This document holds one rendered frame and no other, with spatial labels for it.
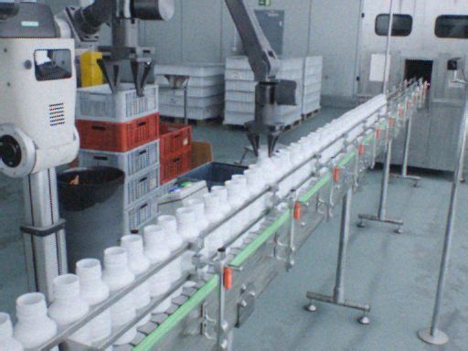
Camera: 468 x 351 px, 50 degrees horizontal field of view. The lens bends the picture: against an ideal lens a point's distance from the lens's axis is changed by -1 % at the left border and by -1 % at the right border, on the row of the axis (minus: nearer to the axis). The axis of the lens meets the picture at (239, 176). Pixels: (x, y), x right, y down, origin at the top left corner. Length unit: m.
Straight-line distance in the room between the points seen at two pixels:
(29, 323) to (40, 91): 0.87
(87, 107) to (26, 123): 2.40
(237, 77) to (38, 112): 6.85
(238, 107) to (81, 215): 5.38
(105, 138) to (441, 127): 3.73
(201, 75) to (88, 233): 5.70
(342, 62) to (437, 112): 5.99
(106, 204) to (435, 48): 4.04
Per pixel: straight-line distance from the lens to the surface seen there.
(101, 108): 3.83
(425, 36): 6.00
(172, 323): 1.00
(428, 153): 6.11
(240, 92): 8.23
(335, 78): 11.84
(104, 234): 3.29
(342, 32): 11.79
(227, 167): 2.33
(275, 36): 12.18
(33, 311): 0.75
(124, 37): 1.08
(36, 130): 1.52
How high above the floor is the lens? 1.52
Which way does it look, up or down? 16 degrees down
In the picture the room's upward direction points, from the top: 2 degrees clockwise
